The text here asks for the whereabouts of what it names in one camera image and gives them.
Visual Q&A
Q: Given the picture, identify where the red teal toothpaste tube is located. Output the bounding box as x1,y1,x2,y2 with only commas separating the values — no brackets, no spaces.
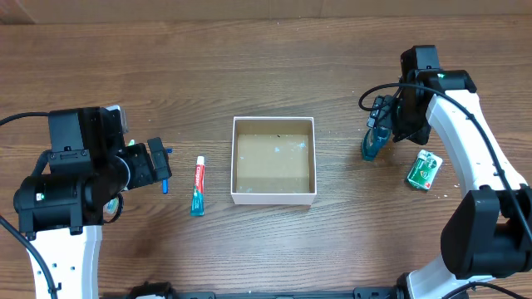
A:
190,156,205,217

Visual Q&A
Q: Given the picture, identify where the white cardboard box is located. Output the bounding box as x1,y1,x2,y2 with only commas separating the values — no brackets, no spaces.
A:
230,116,318,206

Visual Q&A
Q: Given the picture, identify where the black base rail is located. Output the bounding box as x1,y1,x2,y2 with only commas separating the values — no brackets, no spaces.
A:
124,282,406,299

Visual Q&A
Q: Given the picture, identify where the green white packet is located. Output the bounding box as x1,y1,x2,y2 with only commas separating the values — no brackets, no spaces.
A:
406,149,443,190

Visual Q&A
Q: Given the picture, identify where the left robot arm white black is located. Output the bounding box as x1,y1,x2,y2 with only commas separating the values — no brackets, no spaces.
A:
13,105,171,298

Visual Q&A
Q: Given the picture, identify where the blue toothbrush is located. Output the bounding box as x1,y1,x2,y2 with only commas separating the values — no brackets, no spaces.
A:
99,136,169,218

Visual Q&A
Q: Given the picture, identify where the teal mouthwash bottle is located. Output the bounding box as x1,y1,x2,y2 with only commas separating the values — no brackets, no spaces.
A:
361,127,392,161

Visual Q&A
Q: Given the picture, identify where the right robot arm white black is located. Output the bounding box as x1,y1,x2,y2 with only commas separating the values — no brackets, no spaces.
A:
392,46,531,298

